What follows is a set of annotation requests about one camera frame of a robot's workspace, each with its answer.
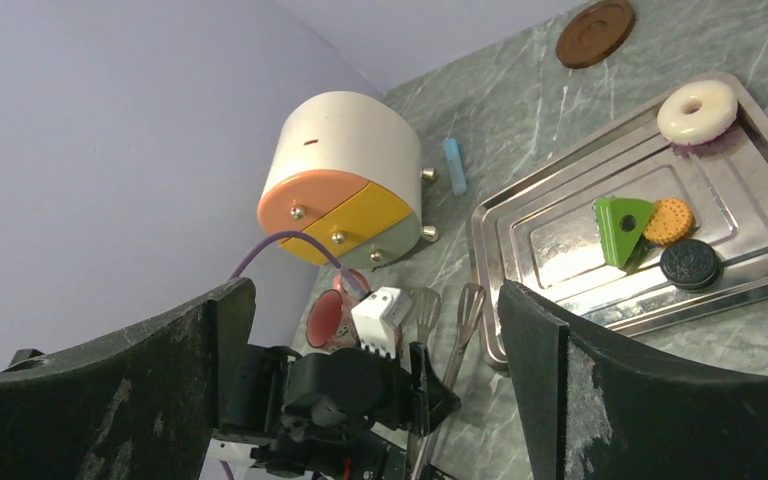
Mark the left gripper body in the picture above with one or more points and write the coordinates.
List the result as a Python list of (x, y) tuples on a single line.
[(347, 392)]

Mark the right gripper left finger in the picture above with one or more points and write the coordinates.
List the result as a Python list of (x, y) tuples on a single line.
[(141, 402)]

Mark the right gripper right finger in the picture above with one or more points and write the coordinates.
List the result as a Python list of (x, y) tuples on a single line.
[(595, 404)]

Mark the green cake slice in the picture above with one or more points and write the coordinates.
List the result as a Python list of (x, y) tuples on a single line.
[(621, 221)]

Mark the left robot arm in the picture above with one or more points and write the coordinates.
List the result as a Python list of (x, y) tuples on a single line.
[(255, 414)]

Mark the black cookie right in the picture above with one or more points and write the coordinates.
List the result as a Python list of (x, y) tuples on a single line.
[(690, 265)]

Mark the orange biscuit right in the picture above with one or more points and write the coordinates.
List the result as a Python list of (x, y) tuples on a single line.
[(671, 220)]

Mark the cream bread box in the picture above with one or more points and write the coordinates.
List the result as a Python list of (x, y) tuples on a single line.
[(347, 170)]

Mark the light blue object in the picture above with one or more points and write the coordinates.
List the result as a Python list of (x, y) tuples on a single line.
[(455, 166)]

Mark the steel tray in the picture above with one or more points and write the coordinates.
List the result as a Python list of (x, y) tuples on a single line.
[(573, 230)]

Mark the white donut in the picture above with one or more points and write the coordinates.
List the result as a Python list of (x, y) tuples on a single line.
[(697, 113)]

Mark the brown coaster far left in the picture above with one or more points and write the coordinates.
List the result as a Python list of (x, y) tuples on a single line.
[(595, 33)]

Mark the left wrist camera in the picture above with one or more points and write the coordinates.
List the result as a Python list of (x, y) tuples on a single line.
[(378, 319)]

